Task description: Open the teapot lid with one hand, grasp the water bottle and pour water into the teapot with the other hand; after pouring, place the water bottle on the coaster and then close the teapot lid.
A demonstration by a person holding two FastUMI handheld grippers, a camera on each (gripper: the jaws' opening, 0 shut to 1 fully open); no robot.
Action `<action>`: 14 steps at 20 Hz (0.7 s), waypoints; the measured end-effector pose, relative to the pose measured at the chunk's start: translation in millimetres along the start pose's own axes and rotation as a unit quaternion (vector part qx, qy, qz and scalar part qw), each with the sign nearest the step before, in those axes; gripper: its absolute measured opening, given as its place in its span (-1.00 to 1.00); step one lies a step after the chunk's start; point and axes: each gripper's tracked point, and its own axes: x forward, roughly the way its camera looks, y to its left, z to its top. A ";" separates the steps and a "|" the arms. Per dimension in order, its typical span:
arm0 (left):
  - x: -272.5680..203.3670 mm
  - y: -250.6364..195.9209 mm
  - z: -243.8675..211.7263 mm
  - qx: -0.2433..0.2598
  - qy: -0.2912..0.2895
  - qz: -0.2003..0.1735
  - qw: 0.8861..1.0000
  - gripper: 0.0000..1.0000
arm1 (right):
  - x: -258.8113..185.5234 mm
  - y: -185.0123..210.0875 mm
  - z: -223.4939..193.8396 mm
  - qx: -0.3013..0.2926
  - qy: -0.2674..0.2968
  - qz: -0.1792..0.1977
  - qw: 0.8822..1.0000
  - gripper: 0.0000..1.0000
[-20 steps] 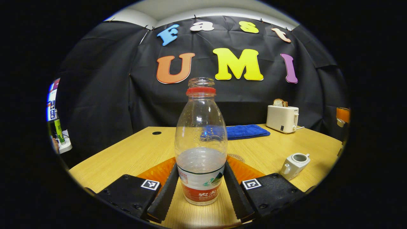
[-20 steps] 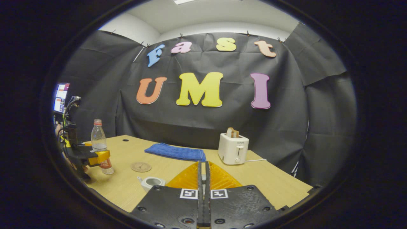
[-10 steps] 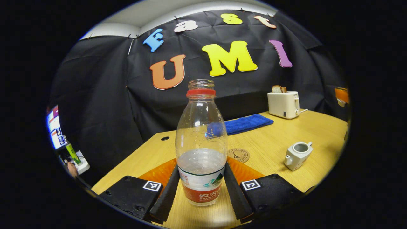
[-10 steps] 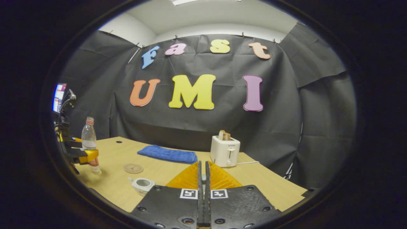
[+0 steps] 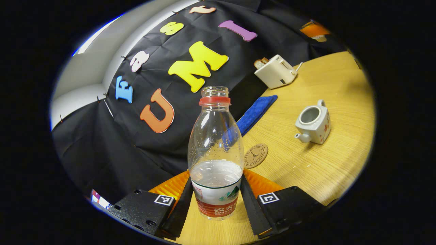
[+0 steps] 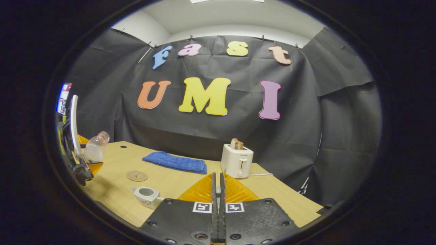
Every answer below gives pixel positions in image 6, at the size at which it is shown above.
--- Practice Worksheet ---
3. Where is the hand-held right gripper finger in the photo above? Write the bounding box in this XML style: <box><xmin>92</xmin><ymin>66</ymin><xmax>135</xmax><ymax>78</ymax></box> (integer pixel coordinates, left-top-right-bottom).
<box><xmin>219</xmin><ymin>172</ymin><xmax>300</xmax><ymax>245</ymax></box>
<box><xmin>140</xmin><ymin>172</ymin><xmax>218</xmax><ymax>245</ymax></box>

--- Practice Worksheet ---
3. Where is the clear plastic water bottle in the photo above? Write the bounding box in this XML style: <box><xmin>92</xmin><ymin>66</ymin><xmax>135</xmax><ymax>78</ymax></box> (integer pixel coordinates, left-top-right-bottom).
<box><xmin>83</xmin><ymin>131</ymin><xmax>110</xmax><ymax>164</ymax></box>

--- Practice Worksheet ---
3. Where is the round wooden coaster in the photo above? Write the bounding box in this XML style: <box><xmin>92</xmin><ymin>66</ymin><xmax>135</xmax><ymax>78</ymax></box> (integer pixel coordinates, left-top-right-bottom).
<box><xmin>126</xmin><ymin>170</ymin><xmax>148</xmax><ymax>182</ymax></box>

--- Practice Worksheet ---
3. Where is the white teacup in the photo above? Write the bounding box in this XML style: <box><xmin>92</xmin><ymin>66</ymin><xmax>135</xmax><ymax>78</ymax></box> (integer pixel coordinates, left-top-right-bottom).
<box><xmin>130</xmin><ymin>185</ymin><xmax>165</xmax><ymax>209</ymax></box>

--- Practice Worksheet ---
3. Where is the computer monitor screen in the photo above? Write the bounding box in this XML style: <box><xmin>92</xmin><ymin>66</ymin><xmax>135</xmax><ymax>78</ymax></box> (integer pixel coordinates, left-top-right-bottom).
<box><xmin>56</xmin><ymin>83</ymin><xmax>73</xmax><ymax>115</ymax></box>

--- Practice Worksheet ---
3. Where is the white toaster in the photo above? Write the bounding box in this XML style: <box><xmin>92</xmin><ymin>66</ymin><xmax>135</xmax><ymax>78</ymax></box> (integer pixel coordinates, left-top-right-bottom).
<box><xmin>220</xmin><ymin>143</ymin><xmax>254</xmax><ymax>179</ymax></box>

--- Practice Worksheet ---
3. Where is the blue folded towel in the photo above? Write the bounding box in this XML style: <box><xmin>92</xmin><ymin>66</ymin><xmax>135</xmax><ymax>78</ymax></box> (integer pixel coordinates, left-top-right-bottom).
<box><xmin>142</xmin><ymin>151</ymin><xmax>207</xmax><ymax>175</ymax></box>

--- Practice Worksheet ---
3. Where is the black backdrop cloth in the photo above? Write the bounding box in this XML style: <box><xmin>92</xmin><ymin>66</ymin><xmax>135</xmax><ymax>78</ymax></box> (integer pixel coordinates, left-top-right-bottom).
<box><xmin>56</xmin><ymin>27</ymin><xmax>383</xmax><ymax>206</ymax></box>

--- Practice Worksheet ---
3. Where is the thin white rod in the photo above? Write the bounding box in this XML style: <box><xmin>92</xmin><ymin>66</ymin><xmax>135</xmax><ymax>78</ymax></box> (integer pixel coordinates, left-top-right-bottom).
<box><xmin>138</xmin><ymin>47</ymin><xmax>153</xmax><ymax>64</ymax></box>

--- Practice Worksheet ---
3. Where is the ceiling light panel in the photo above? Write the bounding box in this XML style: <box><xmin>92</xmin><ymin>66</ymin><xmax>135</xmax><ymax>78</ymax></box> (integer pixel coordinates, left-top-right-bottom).
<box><xmin>190</xmin><ymin>0</ymin><xmax>264</xmax><ymax>4</ymax></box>

